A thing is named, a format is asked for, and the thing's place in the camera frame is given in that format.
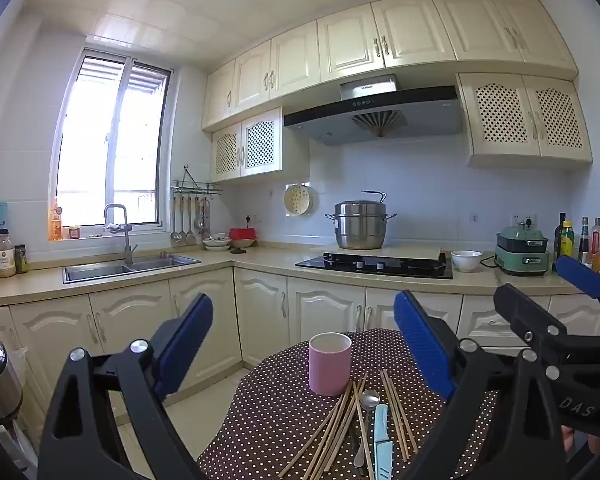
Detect black gas cooktop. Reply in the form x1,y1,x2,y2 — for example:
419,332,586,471
295,252,453,281

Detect light blue knife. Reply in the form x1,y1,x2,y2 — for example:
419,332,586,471
373,404,393,480

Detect steel kettle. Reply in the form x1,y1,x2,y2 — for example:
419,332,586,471
0,329,23,426

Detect kitchen window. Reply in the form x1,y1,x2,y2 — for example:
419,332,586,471
50,47,173,241

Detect wall utensil rack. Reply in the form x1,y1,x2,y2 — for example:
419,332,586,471
170,165,223,196

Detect wide lattice door cabinet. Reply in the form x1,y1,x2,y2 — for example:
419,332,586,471
456,73,593,170

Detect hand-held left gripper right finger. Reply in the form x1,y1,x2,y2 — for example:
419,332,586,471
393,289,566,480

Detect round cream colander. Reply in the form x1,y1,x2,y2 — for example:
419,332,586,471
283,184,319,218

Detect grey range hood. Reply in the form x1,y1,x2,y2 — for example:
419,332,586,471
283,74,463,147

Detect steel steamer pot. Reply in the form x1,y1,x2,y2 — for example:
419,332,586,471
325,191,397,251

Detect cream upper wall cabinets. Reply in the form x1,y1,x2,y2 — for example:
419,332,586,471
201,0,579,133

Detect person's right hand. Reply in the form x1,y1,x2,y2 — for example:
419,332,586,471
562,427,600,466

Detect white bowl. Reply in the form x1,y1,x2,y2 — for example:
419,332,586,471
451,250,483,273

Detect steel double sink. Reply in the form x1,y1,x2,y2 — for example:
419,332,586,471
62,252,202,285

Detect small lattice door cabinet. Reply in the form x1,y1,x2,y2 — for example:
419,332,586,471
211,106,311,184

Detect green electric cooker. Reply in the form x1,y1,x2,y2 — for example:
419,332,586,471
494,226,551,276

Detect dark olive oil bottle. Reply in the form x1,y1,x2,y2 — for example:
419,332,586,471
554,212,568,267

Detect jar with black lid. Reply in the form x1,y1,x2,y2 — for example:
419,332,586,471
0,229,17,279

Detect steel spoon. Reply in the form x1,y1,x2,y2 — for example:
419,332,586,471
354,390,381,468

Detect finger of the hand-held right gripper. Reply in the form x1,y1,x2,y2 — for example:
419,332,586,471
555,255,600,336
494,284,600,383

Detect dark sauce bottle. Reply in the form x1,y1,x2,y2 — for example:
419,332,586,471
579,217,591,267

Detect bunch of wooden chopsticks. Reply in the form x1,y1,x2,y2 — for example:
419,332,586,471
278,370,412,480

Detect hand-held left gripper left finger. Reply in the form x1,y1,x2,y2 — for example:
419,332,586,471
37,292,214,480

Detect grey kitchen faucet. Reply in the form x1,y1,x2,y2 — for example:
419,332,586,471
104,204,138,266

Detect cream lower kitchen cabinets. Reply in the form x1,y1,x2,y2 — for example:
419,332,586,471
0,265,600,411

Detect pink cup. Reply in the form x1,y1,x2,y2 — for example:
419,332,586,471
308,332,352,397

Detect black handled utensil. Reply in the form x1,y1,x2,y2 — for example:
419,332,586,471
347,425,372,478

